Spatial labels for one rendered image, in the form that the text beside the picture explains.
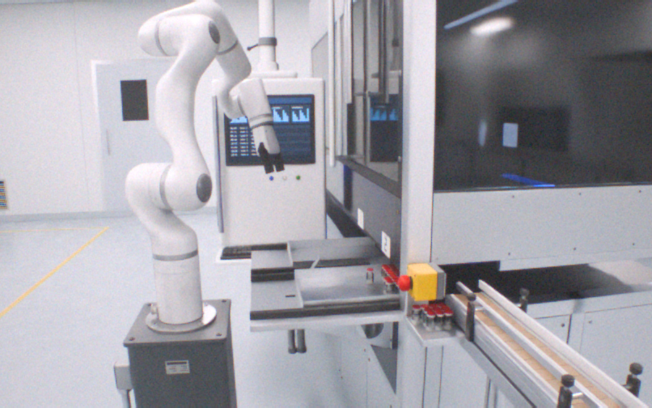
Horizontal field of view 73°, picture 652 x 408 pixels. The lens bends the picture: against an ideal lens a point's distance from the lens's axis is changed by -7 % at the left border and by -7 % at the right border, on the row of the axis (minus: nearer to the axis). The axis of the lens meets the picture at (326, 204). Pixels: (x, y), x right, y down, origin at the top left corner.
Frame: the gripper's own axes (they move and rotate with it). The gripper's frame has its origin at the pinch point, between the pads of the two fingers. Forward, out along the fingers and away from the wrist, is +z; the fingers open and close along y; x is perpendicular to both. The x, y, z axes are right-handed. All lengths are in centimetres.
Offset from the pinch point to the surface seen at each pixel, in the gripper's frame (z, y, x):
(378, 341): 57, 23, 26
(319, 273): 36.1, 11.2, 9.4
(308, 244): 30.6, -19.8, -3.5
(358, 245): 36.6, -27.9, 13.5
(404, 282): 37, 41, 41
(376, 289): 44, 16, 27
